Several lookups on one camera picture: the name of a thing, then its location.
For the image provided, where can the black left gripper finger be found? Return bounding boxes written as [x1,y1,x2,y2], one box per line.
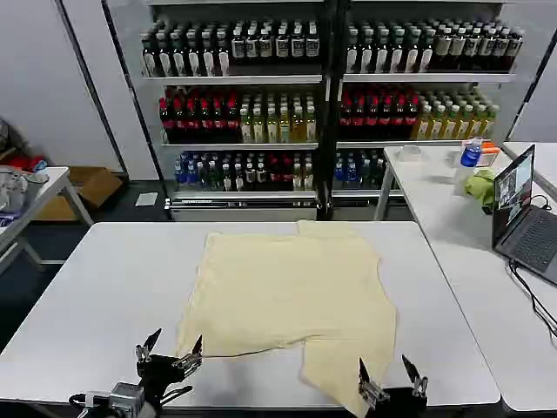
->
[171,334,204,371]
[134,327,163,363]

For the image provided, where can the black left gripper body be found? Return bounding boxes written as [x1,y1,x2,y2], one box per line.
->
[136,354,193,408]

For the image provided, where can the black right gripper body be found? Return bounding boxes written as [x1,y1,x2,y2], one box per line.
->
[377,385,430,418]

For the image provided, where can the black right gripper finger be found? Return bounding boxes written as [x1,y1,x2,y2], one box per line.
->
[400,354,430,398]
[357,356,392,404]

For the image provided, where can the pale yellow shirt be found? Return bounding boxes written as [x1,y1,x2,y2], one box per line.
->
[175,219,398,418]

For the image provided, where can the brown cardboard box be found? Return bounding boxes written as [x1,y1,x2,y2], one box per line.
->
[31,166,124,222]

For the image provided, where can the long white side table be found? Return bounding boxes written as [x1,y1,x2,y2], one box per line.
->
[372,145,557,413]

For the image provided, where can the grey open laptop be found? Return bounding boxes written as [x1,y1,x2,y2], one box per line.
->
[492,144,557,287]

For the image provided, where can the small white side table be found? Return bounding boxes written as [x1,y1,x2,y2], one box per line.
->
[0,166,95,276]

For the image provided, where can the steel pot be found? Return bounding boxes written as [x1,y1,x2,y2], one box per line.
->
[0,170,50,214]

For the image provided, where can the green crumpled cloth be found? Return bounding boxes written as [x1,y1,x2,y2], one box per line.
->
[462,168,498,206]

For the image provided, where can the red bag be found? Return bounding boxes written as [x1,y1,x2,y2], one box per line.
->
[16,153,47,173]

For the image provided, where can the blue capped plastic bottle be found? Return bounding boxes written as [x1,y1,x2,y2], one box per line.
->
[460,138,483,170]

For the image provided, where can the orange and white box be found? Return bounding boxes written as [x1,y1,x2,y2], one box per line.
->
[477,140,502,167]

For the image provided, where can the shelf rack with drink bottles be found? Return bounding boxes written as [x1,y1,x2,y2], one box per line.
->
[138,0,332,221]
[330,0,526,219]

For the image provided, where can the black laptop cable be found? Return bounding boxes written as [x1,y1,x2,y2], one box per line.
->
[507,258,557,340]

